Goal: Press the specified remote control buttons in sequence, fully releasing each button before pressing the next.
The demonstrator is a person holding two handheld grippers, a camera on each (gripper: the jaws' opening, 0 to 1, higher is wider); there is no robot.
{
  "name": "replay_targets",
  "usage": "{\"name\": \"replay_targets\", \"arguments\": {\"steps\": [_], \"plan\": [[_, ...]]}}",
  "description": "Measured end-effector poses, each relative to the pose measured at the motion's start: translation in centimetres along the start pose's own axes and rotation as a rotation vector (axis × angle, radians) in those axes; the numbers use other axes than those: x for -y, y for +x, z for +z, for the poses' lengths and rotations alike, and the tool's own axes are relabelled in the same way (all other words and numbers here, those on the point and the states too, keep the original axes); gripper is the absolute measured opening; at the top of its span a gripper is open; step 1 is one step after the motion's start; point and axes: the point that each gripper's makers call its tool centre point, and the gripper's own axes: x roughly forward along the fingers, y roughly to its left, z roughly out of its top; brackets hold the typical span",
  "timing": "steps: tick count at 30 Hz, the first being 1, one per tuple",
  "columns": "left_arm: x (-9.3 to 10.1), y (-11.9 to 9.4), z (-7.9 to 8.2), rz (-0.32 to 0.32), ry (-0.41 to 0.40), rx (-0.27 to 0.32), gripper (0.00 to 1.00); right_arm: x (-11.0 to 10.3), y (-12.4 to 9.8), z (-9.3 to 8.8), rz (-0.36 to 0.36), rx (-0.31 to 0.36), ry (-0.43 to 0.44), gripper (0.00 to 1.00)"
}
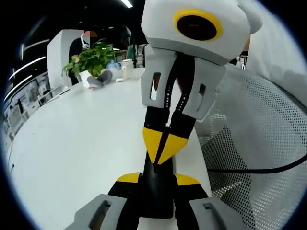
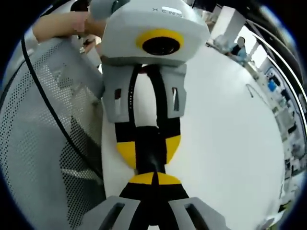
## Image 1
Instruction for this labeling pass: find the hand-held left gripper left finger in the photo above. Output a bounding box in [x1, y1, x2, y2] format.
[64, 172, 145, 230]

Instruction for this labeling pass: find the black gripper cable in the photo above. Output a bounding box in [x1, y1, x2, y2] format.
[206, 153, 307, 175]

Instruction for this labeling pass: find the green potted plant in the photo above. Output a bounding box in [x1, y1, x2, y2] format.
[61, 39, 117, 87]

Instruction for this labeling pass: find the beige bottle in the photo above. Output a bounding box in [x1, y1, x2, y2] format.
[122, 58, 134, 80]

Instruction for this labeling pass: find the black remote control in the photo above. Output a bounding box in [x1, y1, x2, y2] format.
[141, 153, 175, 213]

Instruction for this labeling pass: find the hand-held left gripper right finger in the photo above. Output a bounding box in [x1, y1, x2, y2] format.
[173, 173, 244, 230]

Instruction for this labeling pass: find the dark grey headset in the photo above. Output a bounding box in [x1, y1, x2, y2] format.
[86, 69, 113, 87]

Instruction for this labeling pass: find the grey mesh office chair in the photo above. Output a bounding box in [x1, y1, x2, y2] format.
[195, 63, 307, 230]

